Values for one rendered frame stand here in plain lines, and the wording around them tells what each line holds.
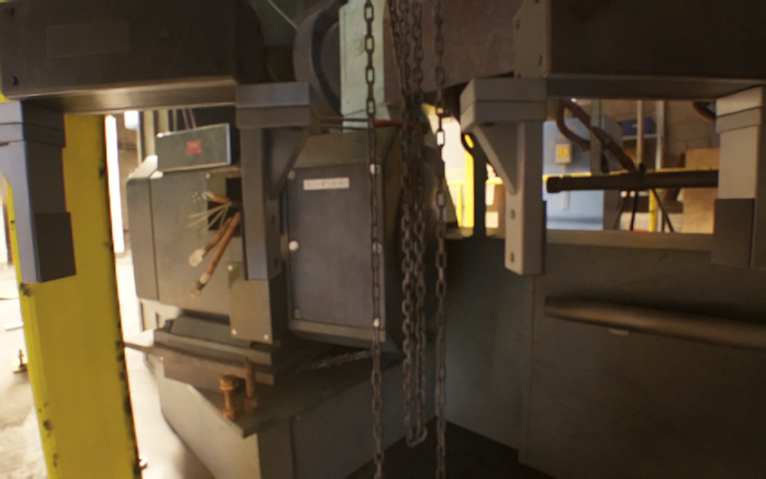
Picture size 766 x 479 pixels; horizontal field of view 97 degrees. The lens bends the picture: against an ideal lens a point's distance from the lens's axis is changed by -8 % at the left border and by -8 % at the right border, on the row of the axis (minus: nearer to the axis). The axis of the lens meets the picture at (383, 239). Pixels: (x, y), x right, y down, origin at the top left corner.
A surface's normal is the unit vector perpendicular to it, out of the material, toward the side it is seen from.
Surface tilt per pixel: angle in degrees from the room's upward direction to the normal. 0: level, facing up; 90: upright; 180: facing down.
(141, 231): 90
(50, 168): 90
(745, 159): 90
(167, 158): 90
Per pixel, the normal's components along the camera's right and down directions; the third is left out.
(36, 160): 1.00, -0.02
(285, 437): 0.73, 0.05
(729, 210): -1.00, 0.02
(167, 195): -0.40, 0.10
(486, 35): -0.68, 0.08
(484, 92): 0.00, 0.10
